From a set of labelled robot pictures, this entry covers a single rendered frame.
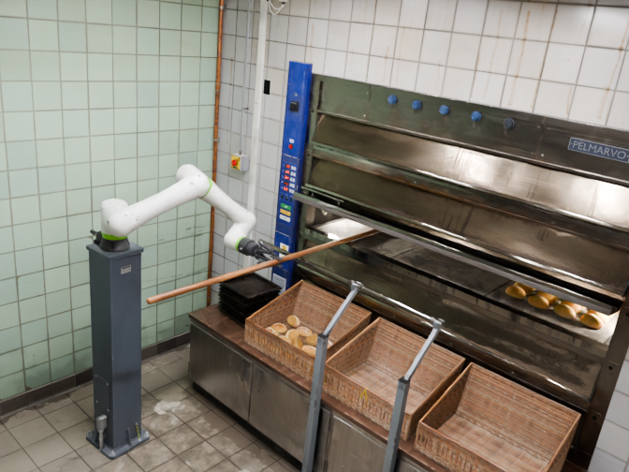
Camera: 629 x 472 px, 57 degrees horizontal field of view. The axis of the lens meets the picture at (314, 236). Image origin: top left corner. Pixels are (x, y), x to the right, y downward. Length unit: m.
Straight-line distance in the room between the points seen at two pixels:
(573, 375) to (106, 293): 2.27
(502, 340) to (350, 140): 1.32
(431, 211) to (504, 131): 0.55
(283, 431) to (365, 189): 1.43
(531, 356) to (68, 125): 2.71
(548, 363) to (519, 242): 0.58
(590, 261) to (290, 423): 1.75
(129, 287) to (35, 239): 0.72
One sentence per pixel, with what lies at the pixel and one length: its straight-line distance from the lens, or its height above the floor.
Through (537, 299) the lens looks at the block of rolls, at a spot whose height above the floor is 1.22.
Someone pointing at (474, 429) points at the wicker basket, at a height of 0.59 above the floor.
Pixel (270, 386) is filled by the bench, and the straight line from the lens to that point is 3.38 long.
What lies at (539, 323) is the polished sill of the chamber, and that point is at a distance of 2.92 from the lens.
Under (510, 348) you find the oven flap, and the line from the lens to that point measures 3.02.
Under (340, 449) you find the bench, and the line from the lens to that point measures 3.17.
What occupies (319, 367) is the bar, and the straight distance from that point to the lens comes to 2.95.
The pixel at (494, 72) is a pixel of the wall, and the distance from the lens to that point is 2.83.
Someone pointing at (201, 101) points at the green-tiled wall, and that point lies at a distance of 4.01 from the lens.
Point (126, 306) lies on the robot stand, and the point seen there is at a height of 0.89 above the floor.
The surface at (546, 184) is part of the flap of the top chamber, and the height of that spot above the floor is 1.81.
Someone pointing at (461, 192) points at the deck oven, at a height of 1.67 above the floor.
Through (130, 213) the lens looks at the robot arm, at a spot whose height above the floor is 1.45.
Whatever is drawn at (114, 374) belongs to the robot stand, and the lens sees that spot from 3.36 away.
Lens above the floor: 2.38
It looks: 20 degrees down
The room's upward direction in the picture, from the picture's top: 6 degrees clockwise
